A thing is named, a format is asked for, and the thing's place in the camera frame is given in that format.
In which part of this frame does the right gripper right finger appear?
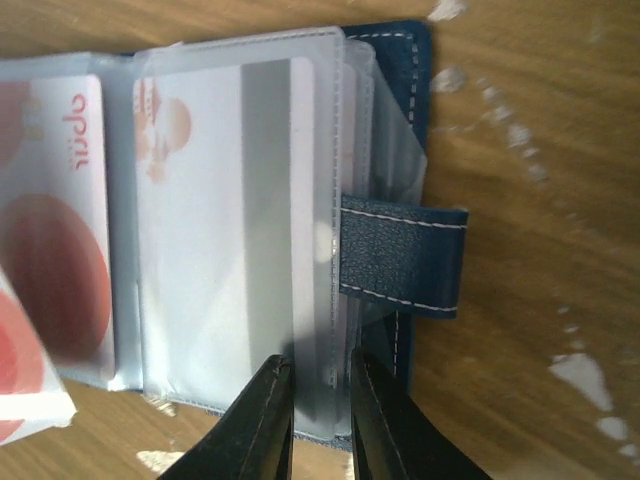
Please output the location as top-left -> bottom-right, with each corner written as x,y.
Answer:
351,347 -> 489,480

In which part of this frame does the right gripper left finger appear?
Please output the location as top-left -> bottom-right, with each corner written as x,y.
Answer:
160,355 -> 294,480

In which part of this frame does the white pink cards stack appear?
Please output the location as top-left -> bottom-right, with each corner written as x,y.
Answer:
133,57 -> 315,408

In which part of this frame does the red circle credit card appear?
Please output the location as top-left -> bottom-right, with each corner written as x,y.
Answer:
1,74 -> 115,381

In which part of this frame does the white paper scrap pile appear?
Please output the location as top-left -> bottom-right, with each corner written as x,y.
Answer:
549,353 -> 628,442

